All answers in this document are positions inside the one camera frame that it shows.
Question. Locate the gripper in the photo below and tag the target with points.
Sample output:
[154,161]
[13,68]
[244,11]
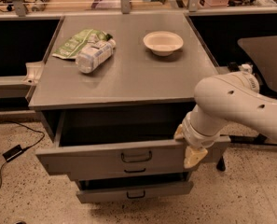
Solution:
[192,136]

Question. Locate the grey top drawer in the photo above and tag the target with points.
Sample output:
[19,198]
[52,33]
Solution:
[99,139]

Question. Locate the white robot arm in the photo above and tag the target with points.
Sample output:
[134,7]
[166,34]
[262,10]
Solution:
[233,97]

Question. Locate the grey drawer cabinet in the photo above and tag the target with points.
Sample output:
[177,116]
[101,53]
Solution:
[133,82]

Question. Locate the grey bottom drawer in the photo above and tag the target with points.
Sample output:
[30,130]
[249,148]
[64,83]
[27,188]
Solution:
[134,193]

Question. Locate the grey side table top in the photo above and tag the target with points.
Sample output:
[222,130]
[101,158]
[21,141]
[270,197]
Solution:
[263,52]

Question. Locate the clear plastic water bottle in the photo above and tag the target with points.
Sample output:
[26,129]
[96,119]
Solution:
[94,54]

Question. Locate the green snack bag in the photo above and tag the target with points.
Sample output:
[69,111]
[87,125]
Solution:
[73,45]

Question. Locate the black power adapter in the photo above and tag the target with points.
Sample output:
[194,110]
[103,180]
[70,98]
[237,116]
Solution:
[13,153]

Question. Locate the black table leg frame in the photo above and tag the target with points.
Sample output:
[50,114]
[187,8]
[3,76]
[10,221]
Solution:
[259,141]

